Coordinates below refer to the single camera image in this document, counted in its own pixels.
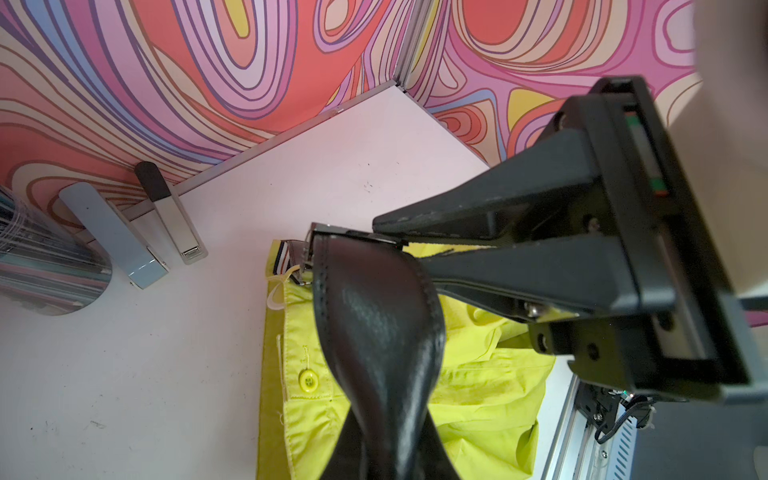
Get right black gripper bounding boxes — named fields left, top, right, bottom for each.
left=372, top=76, right=767, bottom=403

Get neon yellow trousers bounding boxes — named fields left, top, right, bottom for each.
left=256, top=240, right=554, bottom=479

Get black leather belt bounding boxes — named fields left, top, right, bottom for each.
left=304, top=223, right=459, bottom=479

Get beige black stapler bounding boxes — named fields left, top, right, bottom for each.
left=134, top=161, right=208, bottom=265

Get pencil cup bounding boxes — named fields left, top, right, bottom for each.
left=1, top=187, right=112, bottom=316

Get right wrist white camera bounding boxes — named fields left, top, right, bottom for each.
left=652, top=1, right=767, bottom=299

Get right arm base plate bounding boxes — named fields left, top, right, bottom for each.
left=536, top=378, right=655, bottom=479

